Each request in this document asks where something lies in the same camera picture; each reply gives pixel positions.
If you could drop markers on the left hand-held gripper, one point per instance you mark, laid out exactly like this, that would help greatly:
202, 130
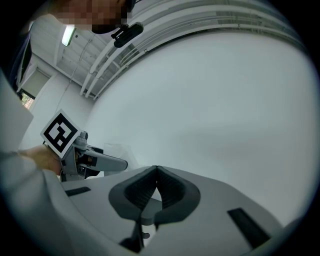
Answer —
60, 132

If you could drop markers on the person's dark top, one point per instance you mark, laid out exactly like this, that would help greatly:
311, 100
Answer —
22, 60

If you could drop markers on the white roller blind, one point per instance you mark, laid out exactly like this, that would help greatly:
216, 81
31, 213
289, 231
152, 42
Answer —
37, 80

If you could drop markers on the person's head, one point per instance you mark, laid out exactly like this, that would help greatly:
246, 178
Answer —
100, 15

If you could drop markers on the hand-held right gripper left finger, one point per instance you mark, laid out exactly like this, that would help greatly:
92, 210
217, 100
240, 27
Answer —
95, 212

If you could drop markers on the person's left hand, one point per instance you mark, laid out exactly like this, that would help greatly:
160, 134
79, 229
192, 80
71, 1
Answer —
88, 160

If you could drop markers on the ceiling light fixture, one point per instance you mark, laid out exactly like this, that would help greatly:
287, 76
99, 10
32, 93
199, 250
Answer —
68, 35

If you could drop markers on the white ceiling pipe rack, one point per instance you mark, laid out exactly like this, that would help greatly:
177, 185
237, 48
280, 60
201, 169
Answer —
175, 22

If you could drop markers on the window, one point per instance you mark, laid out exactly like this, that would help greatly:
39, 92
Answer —
27, 100

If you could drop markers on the person's left forearm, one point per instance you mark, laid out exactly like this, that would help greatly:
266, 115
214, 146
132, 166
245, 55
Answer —
42, 157

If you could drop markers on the black head-worn camera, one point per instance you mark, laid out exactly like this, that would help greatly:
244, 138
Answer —
128, 35

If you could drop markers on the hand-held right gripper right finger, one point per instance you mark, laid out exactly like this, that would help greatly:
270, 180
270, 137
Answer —
220, 200

